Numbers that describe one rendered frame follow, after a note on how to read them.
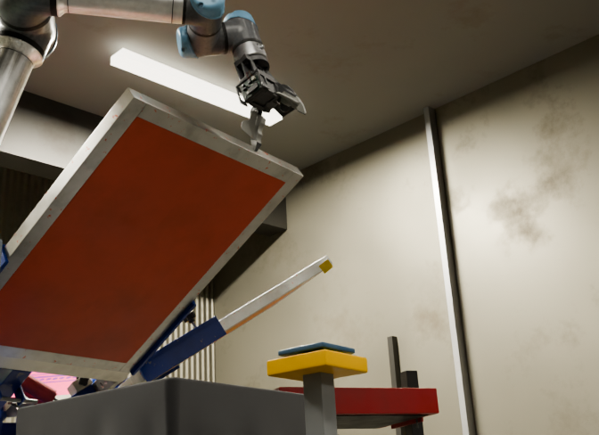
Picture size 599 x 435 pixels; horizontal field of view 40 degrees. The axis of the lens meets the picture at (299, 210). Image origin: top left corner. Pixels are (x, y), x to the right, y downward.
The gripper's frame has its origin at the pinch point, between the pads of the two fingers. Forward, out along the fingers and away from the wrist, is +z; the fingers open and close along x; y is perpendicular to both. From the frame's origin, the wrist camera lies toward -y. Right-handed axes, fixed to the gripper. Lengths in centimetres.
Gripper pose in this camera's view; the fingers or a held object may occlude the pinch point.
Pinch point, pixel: (282, 135)
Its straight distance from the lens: 181.9
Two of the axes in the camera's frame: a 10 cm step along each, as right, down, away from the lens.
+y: -6.1, -2.5, -7.5
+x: 7.4, -5.2, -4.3
